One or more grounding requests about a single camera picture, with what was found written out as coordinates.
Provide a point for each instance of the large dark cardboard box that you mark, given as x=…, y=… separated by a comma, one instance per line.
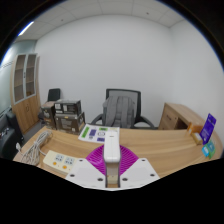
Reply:
x=70, y=122

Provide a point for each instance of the grey backpack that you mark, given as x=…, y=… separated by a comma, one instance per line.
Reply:
x=118, y=111

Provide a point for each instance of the orange box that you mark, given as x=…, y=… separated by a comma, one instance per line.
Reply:
x=195, y=128

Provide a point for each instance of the white charger block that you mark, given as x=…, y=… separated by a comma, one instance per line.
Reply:
x=111, y=148

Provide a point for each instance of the purple standing card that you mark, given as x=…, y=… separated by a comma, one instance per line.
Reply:
x=208, y=128

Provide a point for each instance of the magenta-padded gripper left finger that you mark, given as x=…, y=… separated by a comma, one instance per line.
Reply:
x=86, y=171

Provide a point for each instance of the blue small box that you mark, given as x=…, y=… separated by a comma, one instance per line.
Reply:
x=205, y=150

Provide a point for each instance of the small dark cardboard box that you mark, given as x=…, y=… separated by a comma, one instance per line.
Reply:
x=68, y=106

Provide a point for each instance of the tall dark cardboard box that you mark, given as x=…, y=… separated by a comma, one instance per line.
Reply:
x=48, y=115

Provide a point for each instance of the printed paper sheet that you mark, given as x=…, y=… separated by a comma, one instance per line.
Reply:
x=91, y=133

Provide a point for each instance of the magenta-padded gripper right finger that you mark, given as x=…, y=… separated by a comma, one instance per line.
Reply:
x=138, y=171

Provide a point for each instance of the wooden cabinet with glass doors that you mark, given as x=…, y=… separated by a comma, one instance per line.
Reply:
x=28, y=113

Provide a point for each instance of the black mesh office chair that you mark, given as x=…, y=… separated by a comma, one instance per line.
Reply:
x=135, y=95

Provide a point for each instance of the black visitor chair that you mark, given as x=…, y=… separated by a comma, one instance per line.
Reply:
x=54, y=94

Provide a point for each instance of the cream power strip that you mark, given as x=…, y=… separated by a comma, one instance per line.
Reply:
x=60, y=160

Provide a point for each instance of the wooden side desk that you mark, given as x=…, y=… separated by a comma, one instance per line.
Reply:
x=170, y=117

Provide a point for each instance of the tan flat box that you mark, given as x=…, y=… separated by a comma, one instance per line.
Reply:
x=197, y=138

